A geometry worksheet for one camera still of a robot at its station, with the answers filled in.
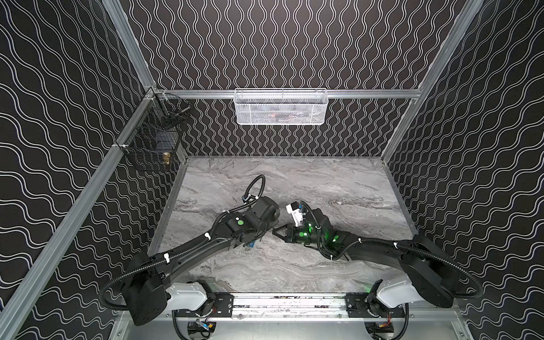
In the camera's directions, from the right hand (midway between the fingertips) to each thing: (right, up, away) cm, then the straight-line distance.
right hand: (273, 233), depth 78 cm
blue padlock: (-9, -7, +10) cm, 15 cm away
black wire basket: (-54, +37, +17) cm, 67 cm away
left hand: (+3, +6, -1) cm, 7 cm away
